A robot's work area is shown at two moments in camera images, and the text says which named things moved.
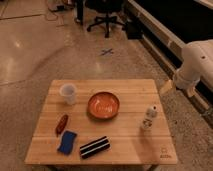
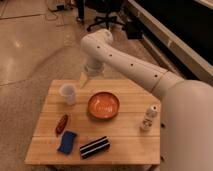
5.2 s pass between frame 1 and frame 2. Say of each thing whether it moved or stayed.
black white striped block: stayed
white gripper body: moved
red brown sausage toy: stayed
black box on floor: stayed
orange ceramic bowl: stayed
